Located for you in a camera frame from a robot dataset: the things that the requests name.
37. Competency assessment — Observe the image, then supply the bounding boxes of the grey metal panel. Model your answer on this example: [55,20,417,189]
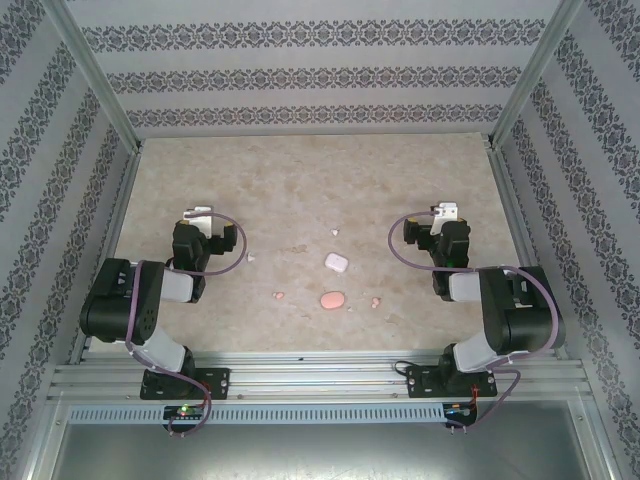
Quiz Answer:
[47,422,614,480]

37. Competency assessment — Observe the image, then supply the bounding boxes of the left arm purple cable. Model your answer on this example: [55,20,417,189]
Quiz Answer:
[123,211,248,437]

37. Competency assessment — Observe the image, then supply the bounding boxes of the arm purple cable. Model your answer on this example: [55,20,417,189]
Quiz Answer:
[388,211,562,432]
[123,211,248,437]

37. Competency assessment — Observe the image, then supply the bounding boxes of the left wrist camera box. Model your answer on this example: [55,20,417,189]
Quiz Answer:
[193,205,217,236]

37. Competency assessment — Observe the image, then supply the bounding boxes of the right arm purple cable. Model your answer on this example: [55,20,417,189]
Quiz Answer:
[388,211,562,432]

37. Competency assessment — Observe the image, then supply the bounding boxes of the aluminium side rail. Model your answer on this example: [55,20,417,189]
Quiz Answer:
[489,147,571,361]
[67,149,144,364]

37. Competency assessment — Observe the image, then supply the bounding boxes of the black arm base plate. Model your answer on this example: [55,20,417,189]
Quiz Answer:
[139,367,232,401]
[405,364,499,400]

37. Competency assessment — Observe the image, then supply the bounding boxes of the aluminium frame post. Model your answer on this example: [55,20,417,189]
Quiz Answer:
[487,0,586,151]
[42,0,144,154]

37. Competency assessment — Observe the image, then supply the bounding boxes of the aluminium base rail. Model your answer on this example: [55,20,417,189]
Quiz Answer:
[47,349,594,401]

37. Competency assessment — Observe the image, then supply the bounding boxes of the grey slotted cable duct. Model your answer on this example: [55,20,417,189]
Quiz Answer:
[67,403,479,425]

